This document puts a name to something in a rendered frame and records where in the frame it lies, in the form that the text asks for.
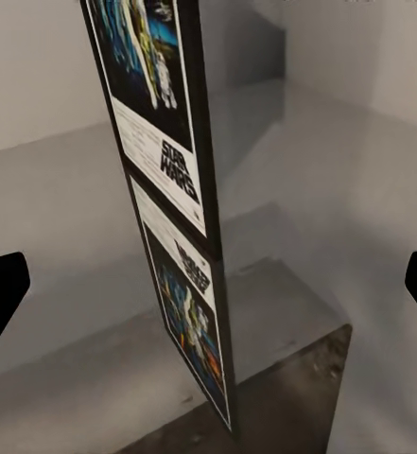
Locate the poster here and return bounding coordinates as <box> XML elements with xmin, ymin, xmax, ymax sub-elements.
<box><xmin>79</xmin><ymin>0</ymin><xmax>223</xmax><ymax>262</ymax></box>

